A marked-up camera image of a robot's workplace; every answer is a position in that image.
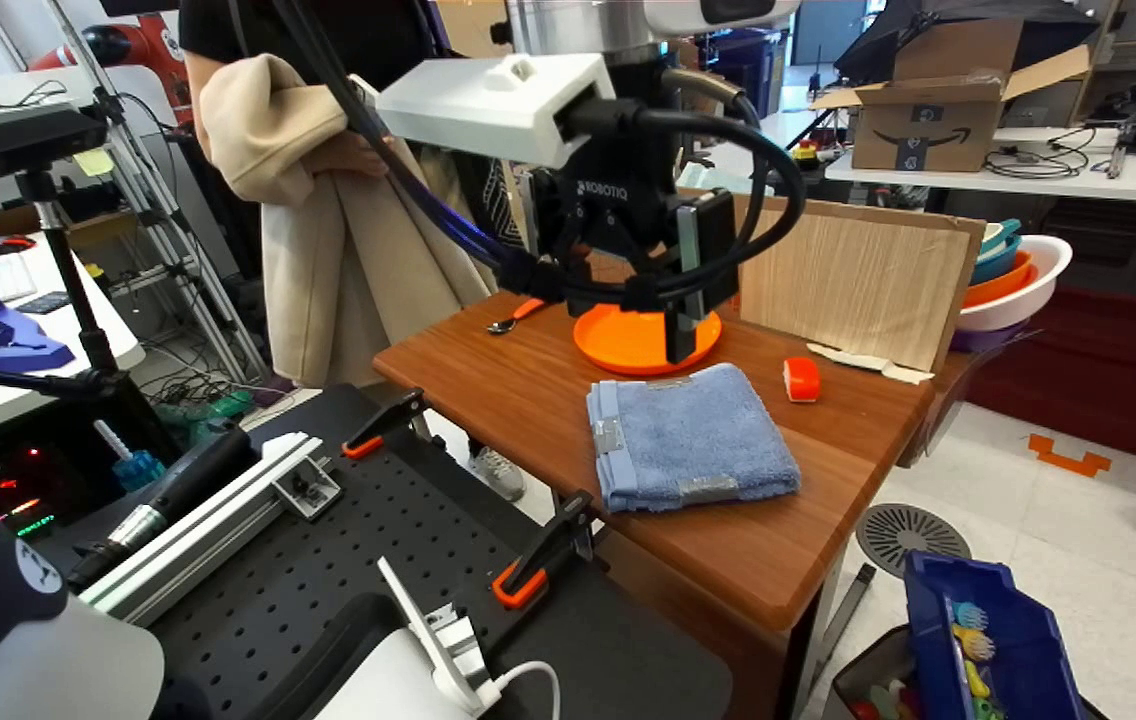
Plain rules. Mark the small orange cylinder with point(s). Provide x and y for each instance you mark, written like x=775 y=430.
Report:
x=802 y=381

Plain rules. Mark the orange plastic plate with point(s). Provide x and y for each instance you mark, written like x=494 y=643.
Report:
x=628 y=349

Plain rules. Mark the white side table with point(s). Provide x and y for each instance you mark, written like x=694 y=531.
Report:
x=11 y=285

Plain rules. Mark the black tripod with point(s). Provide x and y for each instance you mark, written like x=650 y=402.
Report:
x=74 y=301

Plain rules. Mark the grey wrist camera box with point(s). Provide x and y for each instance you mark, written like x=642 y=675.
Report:
x=704 y=247

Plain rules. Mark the black orange bar clamp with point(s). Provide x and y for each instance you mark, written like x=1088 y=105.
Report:
x=381 y=427
x=528 y=566

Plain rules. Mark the round grey floor grille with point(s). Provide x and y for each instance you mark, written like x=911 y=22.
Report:
x=915 y=537

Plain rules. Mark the black perforated breadboard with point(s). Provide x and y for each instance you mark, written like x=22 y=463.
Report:
x=328 y=562

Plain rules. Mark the silver metal stand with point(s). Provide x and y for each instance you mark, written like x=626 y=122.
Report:
x=168 y=214

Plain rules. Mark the light wooden slat board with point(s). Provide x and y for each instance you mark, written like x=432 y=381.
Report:
x=861 y=285

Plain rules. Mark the blue storage bin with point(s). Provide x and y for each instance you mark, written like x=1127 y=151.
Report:
x=942 y=625

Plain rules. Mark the black control box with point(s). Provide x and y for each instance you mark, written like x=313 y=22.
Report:
x=11 y=484

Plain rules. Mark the open cardboard shipping box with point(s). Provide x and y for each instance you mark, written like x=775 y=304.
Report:
x=929 y=122

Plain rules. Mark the black camera on tripod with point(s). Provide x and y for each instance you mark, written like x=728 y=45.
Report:
x=13 y=139

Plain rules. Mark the orange plastic bowl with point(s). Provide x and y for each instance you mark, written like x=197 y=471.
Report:
x=1003 y=283

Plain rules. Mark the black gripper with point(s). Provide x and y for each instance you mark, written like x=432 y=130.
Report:
x=609 y=202

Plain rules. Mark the brown cardboard backdrop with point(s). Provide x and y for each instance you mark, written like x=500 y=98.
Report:
x=964 y=265

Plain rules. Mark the beige coat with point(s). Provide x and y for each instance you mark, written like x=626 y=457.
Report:
x=343 y=265

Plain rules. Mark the person in dark shirt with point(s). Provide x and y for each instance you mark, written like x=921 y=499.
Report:
x=371 y=25

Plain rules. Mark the white rounded housing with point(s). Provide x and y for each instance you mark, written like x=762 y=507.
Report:
x=381 y=684

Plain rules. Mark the blue terry towel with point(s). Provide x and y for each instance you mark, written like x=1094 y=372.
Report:
x=690 y=434

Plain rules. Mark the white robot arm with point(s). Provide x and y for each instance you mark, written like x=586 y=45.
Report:
x=491 y=105

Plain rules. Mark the white plastic bowl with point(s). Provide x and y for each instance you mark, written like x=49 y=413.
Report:
x=1028 y=304

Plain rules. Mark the black storage bin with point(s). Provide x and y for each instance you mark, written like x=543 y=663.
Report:
x=869 y=684

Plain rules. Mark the teal plastic bowl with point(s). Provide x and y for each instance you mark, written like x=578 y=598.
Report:
x=996 y=247

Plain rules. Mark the aluminium profile rail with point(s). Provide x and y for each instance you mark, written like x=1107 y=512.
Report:
x=213 y=512

